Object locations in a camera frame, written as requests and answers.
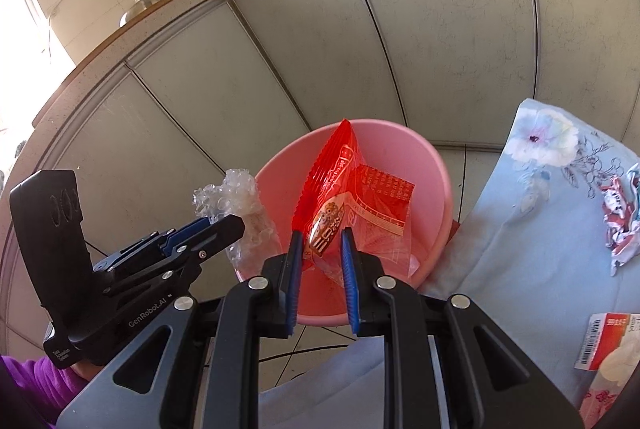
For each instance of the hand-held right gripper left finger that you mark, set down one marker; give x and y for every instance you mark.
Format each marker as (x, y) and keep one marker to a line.
(295, 279)

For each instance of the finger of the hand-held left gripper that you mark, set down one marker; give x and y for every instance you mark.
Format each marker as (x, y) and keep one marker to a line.
(187, 229)
(220, 234)

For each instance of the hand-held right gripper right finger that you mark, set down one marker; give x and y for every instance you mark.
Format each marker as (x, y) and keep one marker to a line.
(350, 279)

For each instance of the clear bubble wrap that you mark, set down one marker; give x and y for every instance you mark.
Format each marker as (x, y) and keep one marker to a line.
(245, 199)

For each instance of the red snack wrapper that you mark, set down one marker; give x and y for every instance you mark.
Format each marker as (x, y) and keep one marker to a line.
(350, 189)

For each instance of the pink plastic bin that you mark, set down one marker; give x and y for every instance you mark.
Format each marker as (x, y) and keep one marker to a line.
(430, 189)

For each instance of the red white wrapper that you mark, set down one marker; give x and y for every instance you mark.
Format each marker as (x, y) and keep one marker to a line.
(620, 219)

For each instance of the person's left forearm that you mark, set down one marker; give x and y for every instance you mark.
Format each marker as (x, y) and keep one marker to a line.
(30, 384)

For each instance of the blue floral cloth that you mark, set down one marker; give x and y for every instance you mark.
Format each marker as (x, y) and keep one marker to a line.
(525, 259)

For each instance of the grey kitchen cabinet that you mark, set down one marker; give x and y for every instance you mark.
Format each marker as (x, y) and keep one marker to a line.
(300, 34)

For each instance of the steel bowl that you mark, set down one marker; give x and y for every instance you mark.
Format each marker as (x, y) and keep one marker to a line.
(137, 8)

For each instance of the red white medicine box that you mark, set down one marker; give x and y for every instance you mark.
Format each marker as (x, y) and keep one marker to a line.
(600, 401)

